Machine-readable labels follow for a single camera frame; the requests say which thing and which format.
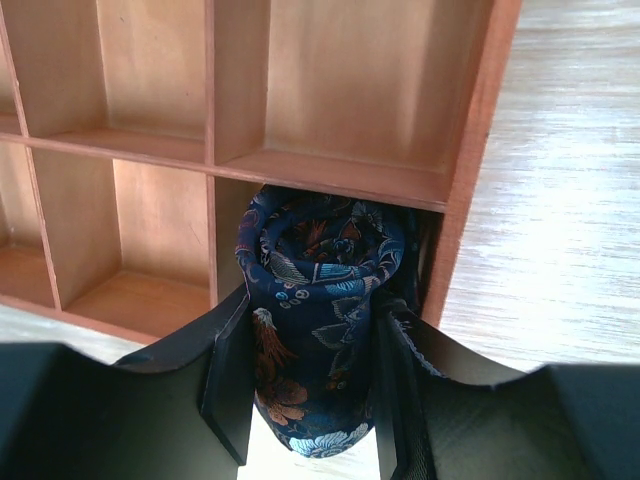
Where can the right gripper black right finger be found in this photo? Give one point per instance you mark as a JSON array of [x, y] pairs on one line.
[[443, 411]]

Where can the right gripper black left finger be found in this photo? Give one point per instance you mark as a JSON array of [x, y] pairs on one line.
[[179, 408]]

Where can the navy floral tie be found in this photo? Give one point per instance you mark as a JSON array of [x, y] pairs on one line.
[[312, 264]]

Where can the orange compartment tray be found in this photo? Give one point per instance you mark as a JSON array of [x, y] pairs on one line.
[[134, 134]]

